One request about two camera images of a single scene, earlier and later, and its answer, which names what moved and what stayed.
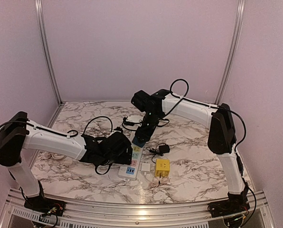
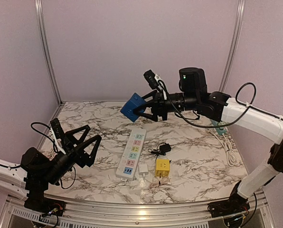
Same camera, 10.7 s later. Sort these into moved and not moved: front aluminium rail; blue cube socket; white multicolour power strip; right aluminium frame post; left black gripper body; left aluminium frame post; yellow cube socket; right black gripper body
Moved: left black gripper body; right black gripper body; blue cube socket
Not moved: front aluminium rail; white multicolour power strip; yellow cube socket; right aluminium frame post; left aluminium frame post
